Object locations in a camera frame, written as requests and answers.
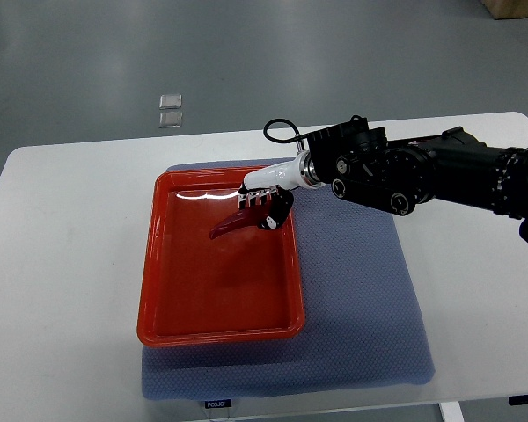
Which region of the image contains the cardboard box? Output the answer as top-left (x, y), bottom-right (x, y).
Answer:
top-left (481, 0), bottom-right (528, 19)

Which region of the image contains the red pepper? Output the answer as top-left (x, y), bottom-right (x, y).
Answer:
top-left (209, 205), bottom-right (270, 240)

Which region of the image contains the upper floor plate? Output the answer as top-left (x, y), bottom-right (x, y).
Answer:
top-left (159, 93), bottom-right (182, 110)

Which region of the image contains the black table controller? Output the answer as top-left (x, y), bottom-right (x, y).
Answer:
top-left (508, 395), bottom-right (528, 406)

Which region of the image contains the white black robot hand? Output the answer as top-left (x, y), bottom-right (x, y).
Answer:
top-left (238, 153), bottom-right (311, 230)

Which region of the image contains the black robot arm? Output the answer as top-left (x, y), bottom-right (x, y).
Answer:
top-left (238, 115), bottom-right (528, 243)

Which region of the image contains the red plastic tray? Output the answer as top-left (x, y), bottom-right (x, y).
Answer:
top-left (137, 166), bottom-right (305, 347)

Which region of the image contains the blue-grey mesh mat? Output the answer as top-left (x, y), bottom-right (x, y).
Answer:
top-left (141, 153), bottom-right (436, 402)

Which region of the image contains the black table label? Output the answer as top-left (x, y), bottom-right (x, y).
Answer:
top-left (204, 399), bottom-right (232, 410)

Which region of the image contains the white table leg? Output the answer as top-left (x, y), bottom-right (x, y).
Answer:
top-left (438, 401), bottom-right (465, 422)

